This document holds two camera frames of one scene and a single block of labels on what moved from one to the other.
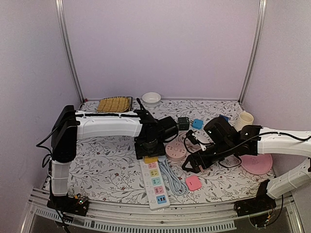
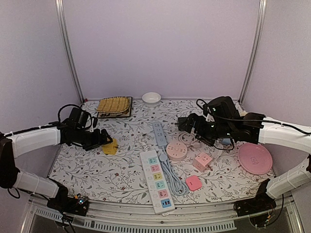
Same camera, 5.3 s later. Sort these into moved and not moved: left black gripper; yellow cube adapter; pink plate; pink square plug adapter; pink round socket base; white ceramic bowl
Moved: left black gripper; yellow cube adapter
Not moved: white ceramic bowl; pink round socket base; pink plate; pink square plug adapter
